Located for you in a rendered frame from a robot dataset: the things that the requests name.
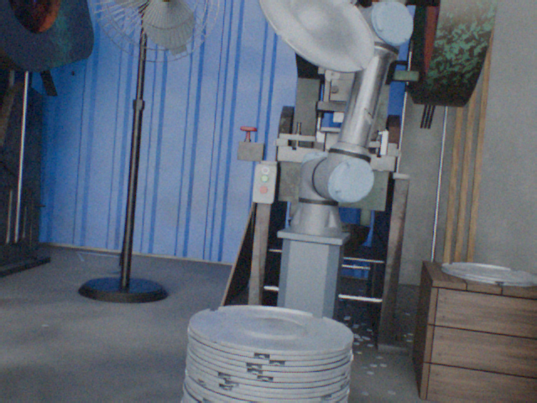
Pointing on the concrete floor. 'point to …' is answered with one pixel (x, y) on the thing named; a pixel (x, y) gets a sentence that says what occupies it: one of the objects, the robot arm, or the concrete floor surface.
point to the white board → (236, 284)
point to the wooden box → (474, 340)
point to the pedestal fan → (113, 285)
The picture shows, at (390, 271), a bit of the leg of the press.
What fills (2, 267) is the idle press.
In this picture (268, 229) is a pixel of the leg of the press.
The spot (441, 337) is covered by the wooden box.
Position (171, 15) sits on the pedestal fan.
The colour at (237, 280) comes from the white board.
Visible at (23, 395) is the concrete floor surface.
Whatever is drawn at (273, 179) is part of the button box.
